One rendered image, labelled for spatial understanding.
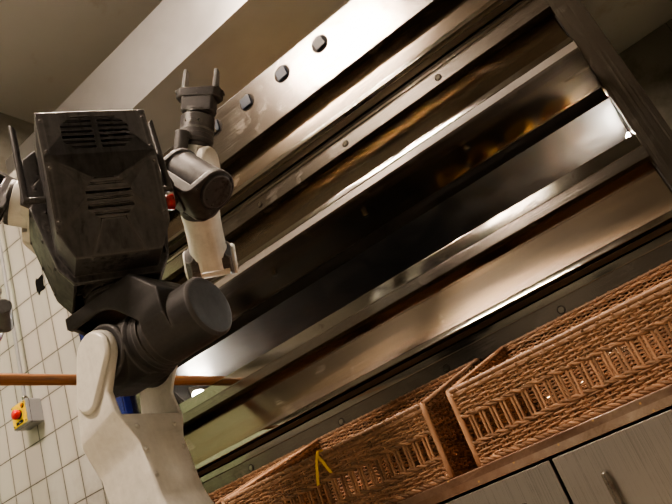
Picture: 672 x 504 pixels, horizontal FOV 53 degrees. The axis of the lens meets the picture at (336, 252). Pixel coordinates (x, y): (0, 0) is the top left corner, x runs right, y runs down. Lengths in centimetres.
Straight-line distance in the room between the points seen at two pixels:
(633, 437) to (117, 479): 84
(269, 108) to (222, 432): 111
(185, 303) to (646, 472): 78
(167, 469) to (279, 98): 150
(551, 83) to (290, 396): 117
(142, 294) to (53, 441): 179
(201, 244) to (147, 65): 362
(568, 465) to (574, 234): 76
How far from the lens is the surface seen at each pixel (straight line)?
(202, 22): 485
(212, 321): 115
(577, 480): 121
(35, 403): 299
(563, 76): 185
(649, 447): 118
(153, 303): 117
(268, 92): 242
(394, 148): 206
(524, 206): 185
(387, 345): 194
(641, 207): 178
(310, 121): 227
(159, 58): 505
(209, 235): 157
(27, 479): 306
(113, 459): 123
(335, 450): 144
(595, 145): 221
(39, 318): 308
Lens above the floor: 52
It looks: 24 degrees up
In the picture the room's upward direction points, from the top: 22 degrees counter-clockwise
